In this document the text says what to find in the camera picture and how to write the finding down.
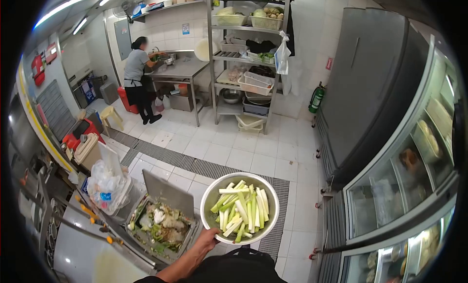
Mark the steel sink table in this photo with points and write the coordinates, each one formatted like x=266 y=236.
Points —
x=181 y=69

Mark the metal waste bin with lid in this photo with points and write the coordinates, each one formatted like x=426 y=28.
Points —
x=168 y=193

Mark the grey steel refrigerator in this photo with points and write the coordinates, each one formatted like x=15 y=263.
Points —
x=365 y=85

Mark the metal shelf rack with baskets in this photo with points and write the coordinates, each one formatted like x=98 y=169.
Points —
x=248 y=59

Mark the red box with black top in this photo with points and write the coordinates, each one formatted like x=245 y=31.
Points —
x=82 y=131

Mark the white hanging plastic bag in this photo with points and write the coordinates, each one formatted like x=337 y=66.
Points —
x=282 y=56

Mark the grey electric panel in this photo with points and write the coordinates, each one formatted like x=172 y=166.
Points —
x=122 y=39

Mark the person's left thumb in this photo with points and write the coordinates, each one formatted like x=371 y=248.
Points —
x=214 y=233

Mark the person's body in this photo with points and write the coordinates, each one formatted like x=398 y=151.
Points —
x=237 y=272

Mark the beige plastic container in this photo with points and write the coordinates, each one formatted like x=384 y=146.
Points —
x=87 y=149

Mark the metal colander bowl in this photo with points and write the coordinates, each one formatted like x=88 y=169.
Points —
x=215 y=195

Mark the red plastic bin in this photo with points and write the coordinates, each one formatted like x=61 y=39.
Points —
x=126 y=100

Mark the person's left hand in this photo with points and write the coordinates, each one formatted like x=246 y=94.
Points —
x=206 y=241

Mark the green fire extinguisher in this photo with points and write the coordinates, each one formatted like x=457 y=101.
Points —
x=316 y=99

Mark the glass door display fridge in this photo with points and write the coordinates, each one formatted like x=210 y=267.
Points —
x=398 y=195

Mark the grey plastic bin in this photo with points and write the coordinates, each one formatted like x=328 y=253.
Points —
x=109 y=92

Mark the clear plastic trash bag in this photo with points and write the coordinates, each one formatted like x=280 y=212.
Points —
x=106 y=188

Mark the wall fan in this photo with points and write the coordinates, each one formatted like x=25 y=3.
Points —
x=126 y=6

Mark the red fire extinguisher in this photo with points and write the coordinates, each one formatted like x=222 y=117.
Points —
x=37 y=69

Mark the steel counter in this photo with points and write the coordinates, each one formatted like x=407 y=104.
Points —
x=84 y=253

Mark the food scraps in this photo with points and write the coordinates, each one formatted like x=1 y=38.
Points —
x=162 y=224

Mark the beige plastic stool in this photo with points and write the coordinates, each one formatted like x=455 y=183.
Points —
x=109 y=114

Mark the wall shelf with containers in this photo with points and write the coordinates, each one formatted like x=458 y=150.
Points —
x=168 y=5

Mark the pile of cut leek pieces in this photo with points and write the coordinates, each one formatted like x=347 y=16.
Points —
x=241 y=209

